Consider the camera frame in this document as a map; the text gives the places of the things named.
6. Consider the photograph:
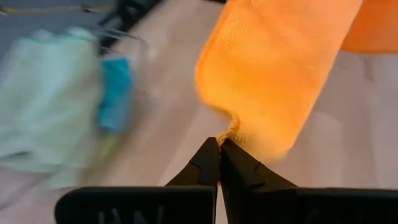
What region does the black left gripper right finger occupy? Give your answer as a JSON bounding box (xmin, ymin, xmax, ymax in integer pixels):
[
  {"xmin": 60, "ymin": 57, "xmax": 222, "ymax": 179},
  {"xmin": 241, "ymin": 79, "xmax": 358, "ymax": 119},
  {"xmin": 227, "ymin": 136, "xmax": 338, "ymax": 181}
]
[{"xmin": 220, "ymin": 138, "xmax": 398, "ymax": 224}]

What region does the orange microfiber towel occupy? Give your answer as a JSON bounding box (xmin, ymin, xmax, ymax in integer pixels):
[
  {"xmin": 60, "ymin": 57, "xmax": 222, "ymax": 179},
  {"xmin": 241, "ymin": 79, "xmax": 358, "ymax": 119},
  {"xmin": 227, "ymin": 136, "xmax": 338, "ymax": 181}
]
[{"xmin": 194, "ymin": 0, "xmax": 398, "ymax": 165}]

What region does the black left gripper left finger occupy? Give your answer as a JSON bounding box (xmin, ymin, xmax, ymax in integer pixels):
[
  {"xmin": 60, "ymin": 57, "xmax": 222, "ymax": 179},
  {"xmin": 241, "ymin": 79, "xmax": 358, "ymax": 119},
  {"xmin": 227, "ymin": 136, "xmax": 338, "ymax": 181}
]
[{"xmin": 55, "ymin": 136, "xmax": 220, "ymax": 224}]

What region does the teal microfiber towel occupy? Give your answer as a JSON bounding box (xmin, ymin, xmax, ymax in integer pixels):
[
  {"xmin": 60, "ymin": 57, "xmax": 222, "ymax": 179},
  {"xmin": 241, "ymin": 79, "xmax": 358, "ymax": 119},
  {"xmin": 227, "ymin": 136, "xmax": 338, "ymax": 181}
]
[{"xmin": 98, "ymin": 57, "xmax": 135, "ymax": 134}]

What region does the pale green teal-edged towel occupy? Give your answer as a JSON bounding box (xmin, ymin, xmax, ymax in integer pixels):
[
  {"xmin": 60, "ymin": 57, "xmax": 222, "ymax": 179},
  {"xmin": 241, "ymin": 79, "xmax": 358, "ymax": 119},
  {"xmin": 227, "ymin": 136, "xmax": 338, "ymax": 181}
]
[{"xmin": 0, "ymin": 27, "xmax": 104, "ymax": 189}]

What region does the clear plastic bin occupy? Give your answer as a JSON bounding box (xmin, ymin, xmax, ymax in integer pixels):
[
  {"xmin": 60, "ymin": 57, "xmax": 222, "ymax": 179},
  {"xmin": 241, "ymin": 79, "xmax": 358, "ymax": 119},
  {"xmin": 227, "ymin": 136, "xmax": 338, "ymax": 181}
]
[{"xmin": 70, "ymin": 26, "xmax": 152, "ymax": 103}]

